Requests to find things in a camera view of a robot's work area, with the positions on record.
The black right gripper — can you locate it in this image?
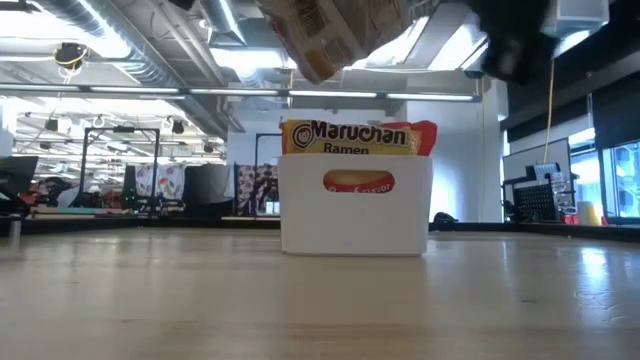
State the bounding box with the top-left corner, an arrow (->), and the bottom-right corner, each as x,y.
469,0 -> 557,86

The red Maruchan ramen pack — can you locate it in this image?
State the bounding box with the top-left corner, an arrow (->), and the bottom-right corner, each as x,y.
382,119 -> 439,157
278,118 -> 422,195

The teal Maruchan ramen pack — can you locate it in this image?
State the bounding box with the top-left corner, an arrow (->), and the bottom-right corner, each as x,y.
257,0 -> 419,85

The metal ceiling air unit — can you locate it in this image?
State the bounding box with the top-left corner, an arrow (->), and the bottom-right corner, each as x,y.
344,0 -> 611,77

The black window blind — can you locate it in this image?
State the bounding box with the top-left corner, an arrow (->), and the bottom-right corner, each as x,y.
592,82 -> 640,150

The black pegboard rack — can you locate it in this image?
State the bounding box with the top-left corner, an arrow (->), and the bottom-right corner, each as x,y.
502,162 -> 581,225

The glass window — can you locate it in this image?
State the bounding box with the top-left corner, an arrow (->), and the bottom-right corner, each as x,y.
569,128 -> 640,221

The yellow cylinder container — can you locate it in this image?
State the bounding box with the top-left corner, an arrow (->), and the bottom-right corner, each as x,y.
578,201 -> 603,226

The white plastic bin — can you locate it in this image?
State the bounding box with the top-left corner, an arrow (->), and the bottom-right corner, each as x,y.
277,152 -> 435,257

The patterned cloth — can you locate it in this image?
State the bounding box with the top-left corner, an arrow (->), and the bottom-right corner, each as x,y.
233,162 -> 280,216

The colourful printed cloth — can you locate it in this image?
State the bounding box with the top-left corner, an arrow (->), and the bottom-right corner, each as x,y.
134,162 -> 187,200

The person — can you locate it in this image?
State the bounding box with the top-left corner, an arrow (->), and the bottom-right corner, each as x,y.
37,175 -> 79,207

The black monitor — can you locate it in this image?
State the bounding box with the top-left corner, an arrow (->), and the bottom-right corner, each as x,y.
0,154 -> 40,196

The black desk equipment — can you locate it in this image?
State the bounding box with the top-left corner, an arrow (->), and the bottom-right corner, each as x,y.
0,192 -> 31,217

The yellow hanging extension cable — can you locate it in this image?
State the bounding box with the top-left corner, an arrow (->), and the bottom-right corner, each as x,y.
542,57 -> 559,164

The black aluminium table frame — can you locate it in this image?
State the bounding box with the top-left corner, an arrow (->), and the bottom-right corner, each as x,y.
0,213 -> 640,244

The silver ventilation duct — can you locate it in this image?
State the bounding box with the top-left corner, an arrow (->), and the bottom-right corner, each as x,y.
34,0 -> 249,139

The black frame station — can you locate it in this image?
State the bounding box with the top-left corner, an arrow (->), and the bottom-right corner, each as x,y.
78,125 -> 162,214

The ceiling camera unit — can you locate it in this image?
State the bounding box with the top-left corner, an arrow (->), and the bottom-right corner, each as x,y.
53,41 -> 90,70

